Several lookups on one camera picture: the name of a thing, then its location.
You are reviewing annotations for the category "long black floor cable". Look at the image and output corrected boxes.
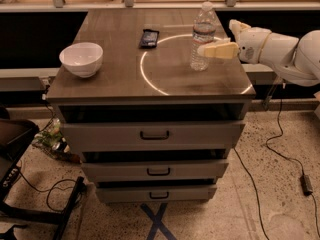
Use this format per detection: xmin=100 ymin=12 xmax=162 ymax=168
xmin=232 ymin=147 xmax=270 ymax=240

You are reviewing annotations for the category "grey drawer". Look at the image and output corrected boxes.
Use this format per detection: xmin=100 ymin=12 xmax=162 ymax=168
xmin=62 ymin=120 xmax=244 ymax=153
xmin=96 ymin=184 xmax=217 ymax=203
xmin=82 ymin=159 xmax=228 ymax=182

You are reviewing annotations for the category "white ceramic bowl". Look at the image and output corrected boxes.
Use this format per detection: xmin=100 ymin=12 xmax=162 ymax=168
xmin=59 ymin=42 xmax=103 ymax=78

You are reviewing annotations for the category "dark snack bar wrapper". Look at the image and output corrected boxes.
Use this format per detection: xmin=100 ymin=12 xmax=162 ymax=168
xmin=139 ymin=29 xmax=159 ymax=49

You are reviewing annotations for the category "grey three-drawer cabinet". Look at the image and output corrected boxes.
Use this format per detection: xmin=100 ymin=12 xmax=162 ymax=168
xmin=48 ymin=9 xmax=255 ymax=189

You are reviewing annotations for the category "black stand with cables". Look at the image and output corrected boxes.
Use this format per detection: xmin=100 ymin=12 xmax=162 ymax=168
xmin=0 ymin=106 xmax=85 ymax=240

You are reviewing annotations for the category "clear plastic water bottle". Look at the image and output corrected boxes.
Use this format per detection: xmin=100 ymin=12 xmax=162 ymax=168
xmin=190 ymin=2 xmax=216 ymax=71

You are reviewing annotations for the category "pile of cans and trash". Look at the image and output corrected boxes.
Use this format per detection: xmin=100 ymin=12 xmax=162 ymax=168
xmin=32 ymin=118 xmax=80 ymax=164

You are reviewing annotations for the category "top grey drawer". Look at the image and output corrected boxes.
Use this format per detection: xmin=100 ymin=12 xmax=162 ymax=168
xmin=62 ymin=120 xmax=244 ymax=153

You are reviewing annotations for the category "black power adapter with cable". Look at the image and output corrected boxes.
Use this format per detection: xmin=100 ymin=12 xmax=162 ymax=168
xmin=266 ymin=83 xmax=320 ymax=238

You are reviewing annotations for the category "middle grey drawer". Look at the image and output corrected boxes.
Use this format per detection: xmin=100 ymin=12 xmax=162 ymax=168
xmin=82 ymin=159 xmax=228 ymax=182

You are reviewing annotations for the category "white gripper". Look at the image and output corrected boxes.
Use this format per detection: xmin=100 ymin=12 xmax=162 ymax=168
xmin=197 ymin=19 xmax=271 ymax=64

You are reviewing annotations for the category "bottom grey drawer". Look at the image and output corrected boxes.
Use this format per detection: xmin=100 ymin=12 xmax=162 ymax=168
xmin=96 ymin=184 xmax=217 ymax=203

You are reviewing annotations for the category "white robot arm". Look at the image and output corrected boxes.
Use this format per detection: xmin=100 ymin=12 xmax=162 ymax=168
xmin=197 ymin=19 xmax=320 ymax=87

